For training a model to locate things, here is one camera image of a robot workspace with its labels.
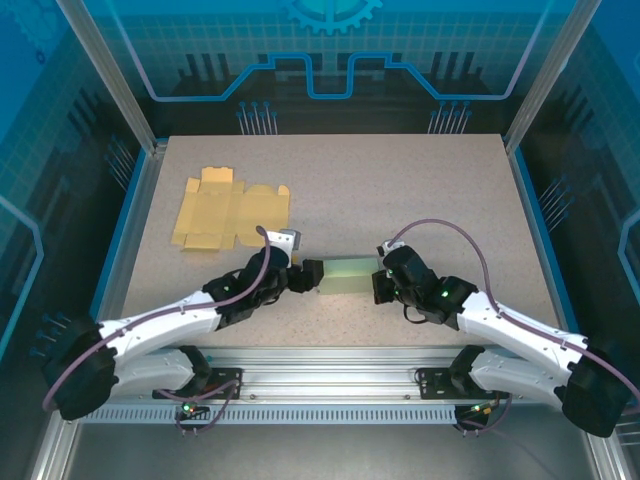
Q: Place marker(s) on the green paper box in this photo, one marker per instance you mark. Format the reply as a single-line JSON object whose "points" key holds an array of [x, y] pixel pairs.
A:
{"points": [[350, 275]]}

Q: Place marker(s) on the yellow paper box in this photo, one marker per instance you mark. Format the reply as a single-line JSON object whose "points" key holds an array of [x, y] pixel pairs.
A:
{"points": [[225, 215]]}

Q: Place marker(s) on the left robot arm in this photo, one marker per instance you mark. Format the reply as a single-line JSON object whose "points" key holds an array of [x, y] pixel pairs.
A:
{"points": [[160, 320]]}

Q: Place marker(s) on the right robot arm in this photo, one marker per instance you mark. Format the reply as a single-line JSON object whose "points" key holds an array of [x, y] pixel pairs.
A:
{"points": [[520, 330]]}

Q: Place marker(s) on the grey metal shelf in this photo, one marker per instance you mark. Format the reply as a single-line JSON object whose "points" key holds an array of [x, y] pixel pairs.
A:
{"points": [[325, 455]]}

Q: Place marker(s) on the blue printed side panel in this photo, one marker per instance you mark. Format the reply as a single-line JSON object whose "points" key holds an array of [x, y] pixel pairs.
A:
{"points": [[600, 150], [40, 150]]}

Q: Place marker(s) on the blue printed backdrop panel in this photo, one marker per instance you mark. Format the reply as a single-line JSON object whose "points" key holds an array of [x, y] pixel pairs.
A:
{"points": [[325, 30]]}

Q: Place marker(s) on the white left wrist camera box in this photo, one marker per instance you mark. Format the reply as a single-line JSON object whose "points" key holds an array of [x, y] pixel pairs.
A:
{"points": [[287, 240]]}

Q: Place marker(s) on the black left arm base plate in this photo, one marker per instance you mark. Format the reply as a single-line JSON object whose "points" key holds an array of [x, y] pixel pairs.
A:
{"points": [[222, 374]]}

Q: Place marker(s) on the aluminium frame rail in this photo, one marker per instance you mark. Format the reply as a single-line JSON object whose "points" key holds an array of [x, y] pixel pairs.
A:
{"points": [[325, 380]]}

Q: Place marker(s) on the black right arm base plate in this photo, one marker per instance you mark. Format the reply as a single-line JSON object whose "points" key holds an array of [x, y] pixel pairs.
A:
{"points": [[430, 385]]}

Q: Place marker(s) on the aluminium side rail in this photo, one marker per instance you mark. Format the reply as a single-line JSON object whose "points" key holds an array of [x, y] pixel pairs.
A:
{"points": [[127, 250]]}

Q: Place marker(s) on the blue side rail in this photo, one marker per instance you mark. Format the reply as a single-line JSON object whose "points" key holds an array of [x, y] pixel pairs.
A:
{"points": [[546, 250]]}

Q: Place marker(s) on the aluminium frame post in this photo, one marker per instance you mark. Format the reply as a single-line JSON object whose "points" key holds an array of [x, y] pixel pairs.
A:
{"points": [[114, 75], [549, 75]]}

